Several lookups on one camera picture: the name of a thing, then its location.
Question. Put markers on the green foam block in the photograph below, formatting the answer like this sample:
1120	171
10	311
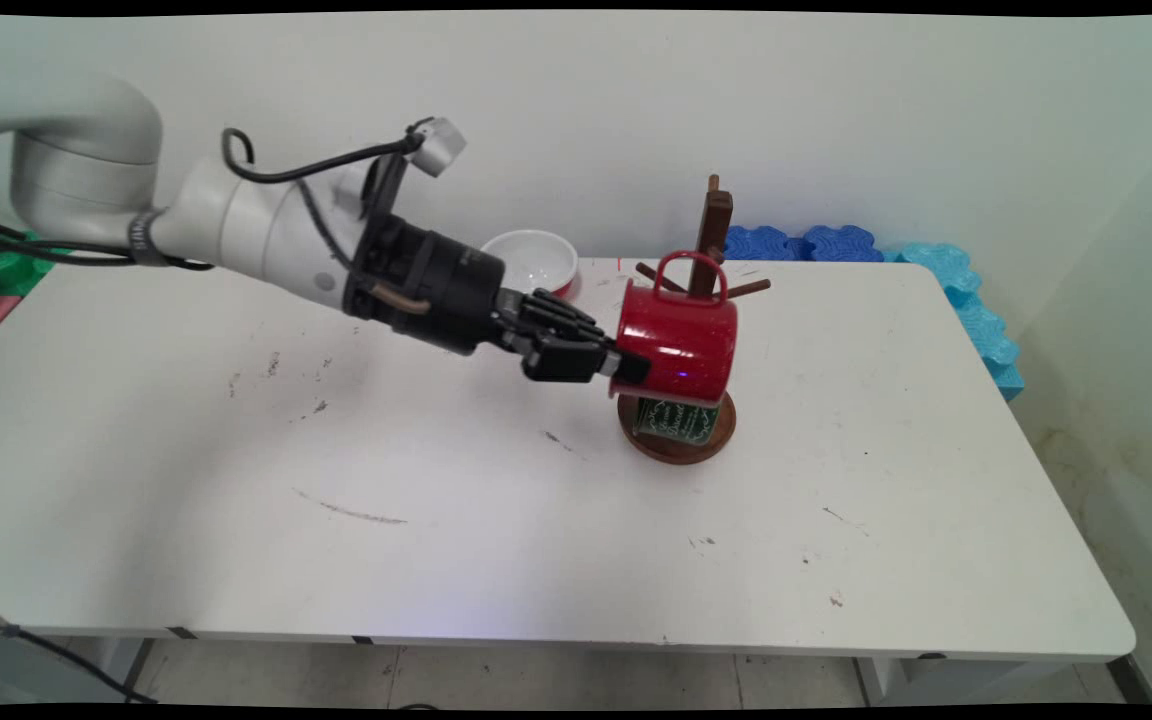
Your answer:
1	270

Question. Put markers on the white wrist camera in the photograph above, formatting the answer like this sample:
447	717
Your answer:
439	147

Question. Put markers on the dark blue foam block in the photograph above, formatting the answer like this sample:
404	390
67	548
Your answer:
806	245

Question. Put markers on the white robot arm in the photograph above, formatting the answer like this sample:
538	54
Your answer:
86	130

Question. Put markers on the red bowl with white inside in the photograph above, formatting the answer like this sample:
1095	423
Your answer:
531	260

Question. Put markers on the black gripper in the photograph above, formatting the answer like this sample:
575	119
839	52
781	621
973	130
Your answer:
436	285

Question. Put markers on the green mug with white print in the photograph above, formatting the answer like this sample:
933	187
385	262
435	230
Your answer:
676	420

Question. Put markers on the red enamel mug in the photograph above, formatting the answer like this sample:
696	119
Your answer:
681	340

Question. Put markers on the light blue foam block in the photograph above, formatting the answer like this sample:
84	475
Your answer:
976	320

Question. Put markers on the white table leg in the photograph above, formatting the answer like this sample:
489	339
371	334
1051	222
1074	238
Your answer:
878	680
126	662

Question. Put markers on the dark wooden mug tree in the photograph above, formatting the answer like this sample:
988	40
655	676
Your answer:
714	215

